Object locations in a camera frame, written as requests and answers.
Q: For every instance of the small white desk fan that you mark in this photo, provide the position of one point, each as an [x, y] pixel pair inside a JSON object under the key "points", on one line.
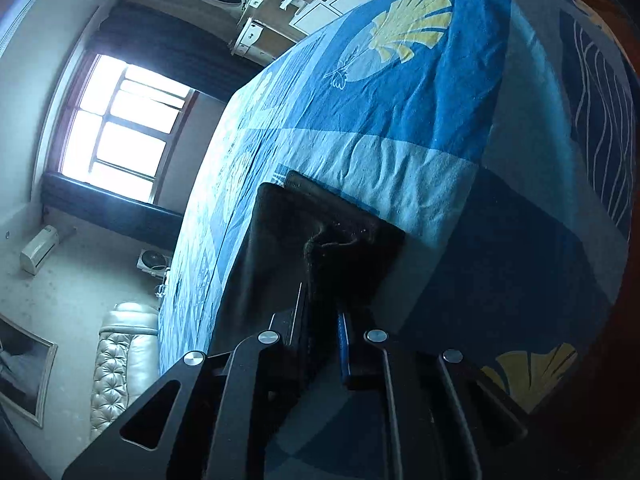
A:
{"points": [[151, 262]]}

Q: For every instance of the blue patterned bed sheet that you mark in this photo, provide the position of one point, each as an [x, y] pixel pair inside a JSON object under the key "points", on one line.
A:
{"points": [[501, 137]]}

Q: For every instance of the cream tufted leather headboard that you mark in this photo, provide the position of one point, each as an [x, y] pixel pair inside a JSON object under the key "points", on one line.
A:
{"points": [[126, 362]]}

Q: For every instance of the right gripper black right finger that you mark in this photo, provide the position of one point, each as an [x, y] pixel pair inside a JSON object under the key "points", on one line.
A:
{"points": [[356, 362]]}

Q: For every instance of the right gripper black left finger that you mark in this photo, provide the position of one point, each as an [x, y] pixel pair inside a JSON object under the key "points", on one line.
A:
{"points": [[290, 324]]}

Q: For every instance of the black pants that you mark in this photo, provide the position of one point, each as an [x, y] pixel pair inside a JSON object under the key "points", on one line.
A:
{"points": [[303, 236]]}

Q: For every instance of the window with brown frame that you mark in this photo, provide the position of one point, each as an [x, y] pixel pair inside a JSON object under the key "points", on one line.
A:
{"points": [[118, 127]]}

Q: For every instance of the white wall air conditioner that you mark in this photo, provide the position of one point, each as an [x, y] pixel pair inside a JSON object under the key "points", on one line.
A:
{"points": [[36, 252]]}

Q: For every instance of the framed wedding photo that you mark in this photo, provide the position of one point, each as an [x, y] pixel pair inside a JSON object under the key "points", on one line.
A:
{"points": [[26, 363]]}

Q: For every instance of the dark blue curtain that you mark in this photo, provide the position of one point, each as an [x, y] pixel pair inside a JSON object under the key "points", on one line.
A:
{"points": [[173, 48]]}

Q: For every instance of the white dressing table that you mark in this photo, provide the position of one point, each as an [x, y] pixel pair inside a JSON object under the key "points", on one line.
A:
{"points": [[264, 32]]}

